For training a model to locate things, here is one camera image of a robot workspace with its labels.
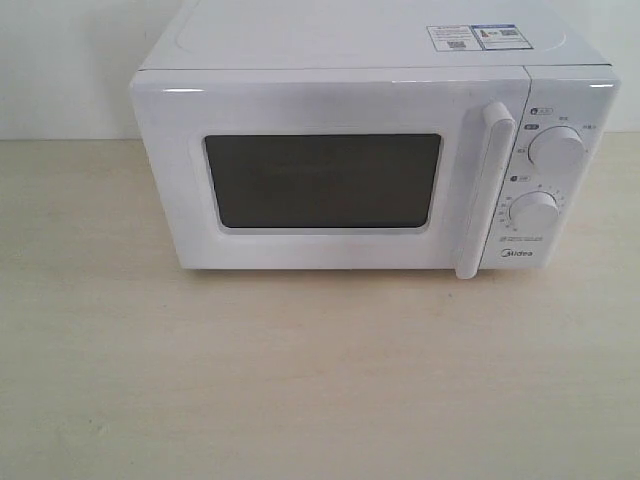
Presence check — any white microwave door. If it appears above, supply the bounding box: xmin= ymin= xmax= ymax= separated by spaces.
xmin=130 ymin=67 xmax=531 ymax=279

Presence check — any white Midea microwave oven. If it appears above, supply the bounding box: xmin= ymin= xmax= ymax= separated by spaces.
xmin=135 ymin=1 xmax=620 ymax=274

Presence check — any lower white timer knob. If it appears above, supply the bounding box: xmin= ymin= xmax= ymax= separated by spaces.
xmin=509 ymin=191 xmax=560 ymax=233

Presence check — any upper white control knob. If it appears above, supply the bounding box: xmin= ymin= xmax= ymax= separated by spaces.
xmin=528 ymin=126 xmax=586 ymax=174

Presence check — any white label sticker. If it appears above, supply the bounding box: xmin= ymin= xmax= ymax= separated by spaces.
xmin=426 ymin=24 xmax=533 ymax=52

